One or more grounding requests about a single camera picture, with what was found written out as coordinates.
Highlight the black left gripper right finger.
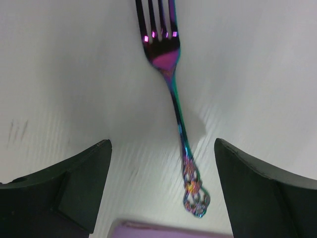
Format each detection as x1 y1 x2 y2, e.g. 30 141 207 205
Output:
214 138 317 238

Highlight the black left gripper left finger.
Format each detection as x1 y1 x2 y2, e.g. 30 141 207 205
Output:
0 140 112 238

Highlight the purple princess placemat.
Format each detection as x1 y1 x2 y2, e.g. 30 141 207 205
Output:
107 219 233 238

